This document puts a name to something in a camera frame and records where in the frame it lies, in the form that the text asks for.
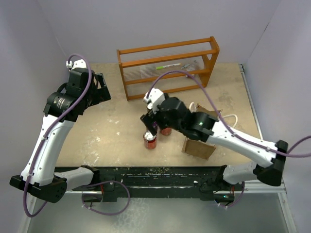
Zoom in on red soda can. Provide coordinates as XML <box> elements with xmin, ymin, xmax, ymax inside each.
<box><xmin>160</xmin><ymin>128</ymin><xmax>172</xmax><ymax>136</ymax></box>
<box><xmin>143</xmin><ymin>131</ymin><xmax>157</xmax><ymax>150</ymax></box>

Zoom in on brown canvas tote bag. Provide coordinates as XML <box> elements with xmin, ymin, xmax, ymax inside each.
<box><xmin>182</xmin><ymin>102</ymin><xmax>219</xmax><ymax>160</ymax></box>

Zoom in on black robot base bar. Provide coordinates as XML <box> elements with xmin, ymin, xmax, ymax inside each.
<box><xmin>76</xmin><ymin>166</ymin><xmax>243</xmax><ymax>202</ymax></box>

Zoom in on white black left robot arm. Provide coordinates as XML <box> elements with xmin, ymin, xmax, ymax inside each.
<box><xmin>10</xmin><ymin>68</ymin><xmax>111</xmax><ymax>203</ymax></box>

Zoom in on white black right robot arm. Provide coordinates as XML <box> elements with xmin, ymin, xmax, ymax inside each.
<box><xmin>140</xmin><ymin>95</ymin><xmax>288</xmax><ymax>190</ymax></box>

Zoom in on orange wooden shelf rack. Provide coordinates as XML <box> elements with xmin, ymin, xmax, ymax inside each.
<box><xmin>117</xmin><ymin>36</ymin><xmax>220</xmax><ymax>100</ymax></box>

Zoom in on green white marker pen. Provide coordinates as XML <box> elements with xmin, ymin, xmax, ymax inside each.
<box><xmin>155</xmin><ymin>63</ymin><xmax>181</xmax><ymax>70</ymax></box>

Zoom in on grey metal clips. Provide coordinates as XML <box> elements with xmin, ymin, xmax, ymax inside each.
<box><xmin>181</xmin><ymin>60</ymin><xmax>199</xmax><ymax>72</ymax></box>

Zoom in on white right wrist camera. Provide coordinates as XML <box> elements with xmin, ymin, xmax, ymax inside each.
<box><xmin>143</xmin><ymin>88</ymin><xmax>169</xmax><ymax>113</ymax></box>

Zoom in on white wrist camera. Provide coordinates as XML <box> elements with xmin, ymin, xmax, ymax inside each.
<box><xmin>66</xmin><ymin>59</ymin><xmax>87</xmax><ymax>70</ymax></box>
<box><xmin>143</xmin><ymin>88</ymin><xmax>169</xmax><ymax>113</ymax></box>

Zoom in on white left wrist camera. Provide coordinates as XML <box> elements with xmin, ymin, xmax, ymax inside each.
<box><xmin>66</xmin><ymin>59</ymin><xmax>87</xmax><ymax>70</ymax></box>

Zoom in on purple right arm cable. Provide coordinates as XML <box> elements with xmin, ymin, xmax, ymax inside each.
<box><xmin>148</xmin><ymin>70</ymin><xmax>311</xmax><ymax>157</ymax></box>

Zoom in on aluminium front frame rail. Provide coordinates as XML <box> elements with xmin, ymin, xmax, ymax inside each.
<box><xmin>66</xmin><ymin>178</ymin><xmax>284</xmax><ymax>192</ymax></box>

